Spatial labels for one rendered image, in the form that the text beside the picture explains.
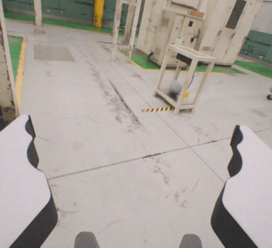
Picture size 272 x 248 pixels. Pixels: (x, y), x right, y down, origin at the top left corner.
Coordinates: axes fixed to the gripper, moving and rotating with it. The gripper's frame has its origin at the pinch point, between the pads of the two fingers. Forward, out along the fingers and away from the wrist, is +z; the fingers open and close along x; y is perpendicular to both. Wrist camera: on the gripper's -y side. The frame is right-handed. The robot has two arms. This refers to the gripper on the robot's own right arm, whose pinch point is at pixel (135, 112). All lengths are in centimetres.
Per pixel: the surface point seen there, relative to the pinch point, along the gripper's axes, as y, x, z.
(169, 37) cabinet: 45, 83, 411
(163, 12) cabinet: -3, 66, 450
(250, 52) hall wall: 158, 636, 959
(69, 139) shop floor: 100, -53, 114
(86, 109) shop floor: 101, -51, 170
